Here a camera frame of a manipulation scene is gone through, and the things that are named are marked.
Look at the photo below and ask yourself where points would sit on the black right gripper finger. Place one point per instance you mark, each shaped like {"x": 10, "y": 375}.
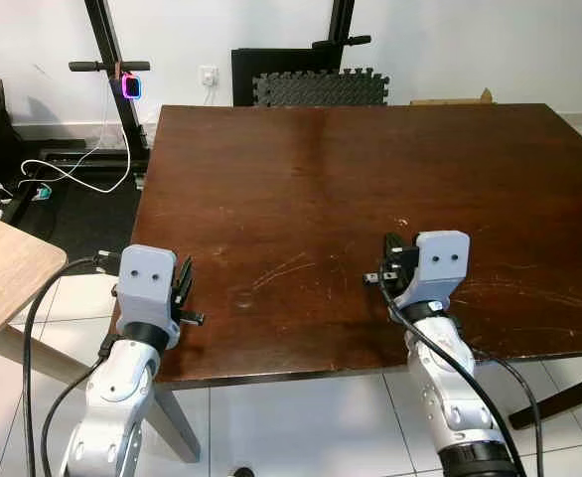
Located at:
{"x": 394, "y": 245}

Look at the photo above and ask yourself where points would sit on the green white plug adapter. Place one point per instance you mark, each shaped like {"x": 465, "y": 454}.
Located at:
{"x": 41, "y": 193}

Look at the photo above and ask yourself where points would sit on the black floor mat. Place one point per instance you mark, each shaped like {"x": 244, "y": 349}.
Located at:
{"x": 82, "y": 219}

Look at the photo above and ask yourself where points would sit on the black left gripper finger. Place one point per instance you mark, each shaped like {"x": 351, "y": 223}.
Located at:
{"x": 190, "y": 278}
{"x": 180, "y": 276}

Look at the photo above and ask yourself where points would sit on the dark brown wooden table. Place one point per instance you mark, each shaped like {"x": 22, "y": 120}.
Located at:
{"x": 351, "y": 199}

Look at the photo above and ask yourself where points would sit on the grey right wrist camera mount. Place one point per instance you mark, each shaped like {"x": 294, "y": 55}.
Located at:
{"x": 440, "y": 263}

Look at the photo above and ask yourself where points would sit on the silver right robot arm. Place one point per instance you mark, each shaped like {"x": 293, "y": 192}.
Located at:
{"x": 450, "y": 388}

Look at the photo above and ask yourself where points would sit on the pink blue glowing device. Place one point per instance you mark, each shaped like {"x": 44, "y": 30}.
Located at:
{"x": 131, "y": 86}

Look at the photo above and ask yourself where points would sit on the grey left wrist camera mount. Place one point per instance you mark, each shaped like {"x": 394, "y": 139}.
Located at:
{"x": 144, "y": 278}

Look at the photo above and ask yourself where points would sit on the black flat board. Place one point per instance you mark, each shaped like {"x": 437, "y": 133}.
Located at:
{"x": 271, "y": 62}

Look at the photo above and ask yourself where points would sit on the black foam puzzle mats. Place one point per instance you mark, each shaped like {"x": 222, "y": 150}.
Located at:
{"x": 321, "y": 89}

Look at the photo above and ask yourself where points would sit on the brown cardboard box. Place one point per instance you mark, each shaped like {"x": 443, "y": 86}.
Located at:
{"x": 455, "y": 99}

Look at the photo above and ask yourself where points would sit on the white wall socket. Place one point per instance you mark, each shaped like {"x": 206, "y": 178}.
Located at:
{"x": 208, "y": 75}

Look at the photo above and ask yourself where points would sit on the light wooden table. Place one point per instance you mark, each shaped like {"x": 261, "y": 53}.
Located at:
{"x": 8, "y": 263}

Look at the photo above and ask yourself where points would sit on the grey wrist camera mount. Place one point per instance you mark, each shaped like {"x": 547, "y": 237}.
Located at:
{"x": 144, "y": 278}
{"x": 440, "y": 263}

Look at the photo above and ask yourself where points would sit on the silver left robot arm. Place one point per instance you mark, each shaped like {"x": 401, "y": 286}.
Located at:
{"x": 112, "y": 397}

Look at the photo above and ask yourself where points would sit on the black metal exercise stand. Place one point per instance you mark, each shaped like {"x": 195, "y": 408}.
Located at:
{"x": 102, "y": 30}

